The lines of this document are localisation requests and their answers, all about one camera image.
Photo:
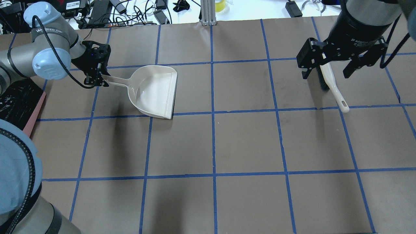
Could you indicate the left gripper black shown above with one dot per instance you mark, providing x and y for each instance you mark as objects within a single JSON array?
[{"x": 88, "y": 66}]

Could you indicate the beige dustpan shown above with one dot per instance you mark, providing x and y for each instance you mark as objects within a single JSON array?
[{"x": 151, "y": 89}]

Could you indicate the beige hand brush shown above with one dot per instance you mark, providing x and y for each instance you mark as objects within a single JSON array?
[{"x": 329, "y": 80}]

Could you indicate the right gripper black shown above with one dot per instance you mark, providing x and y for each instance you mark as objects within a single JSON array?
[{"x": 354, "y": 34}]

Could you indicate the aluminium frame post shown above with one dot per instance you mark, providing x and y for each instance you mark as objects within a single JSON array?
[{"x": 208, "y": 13}]

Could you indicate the black power adapter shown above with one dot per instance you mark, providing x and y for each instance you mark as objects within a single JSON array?
[{"x": 292, "y": 9}]

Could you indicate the yellow tape roll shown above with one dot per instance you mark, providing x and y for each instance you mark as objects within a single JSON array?
[{"x": 219, "y": 5}]

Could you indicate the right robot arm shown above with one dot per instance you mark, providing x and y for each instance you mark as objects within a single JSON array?
[{"x": 380, "y": 12}]

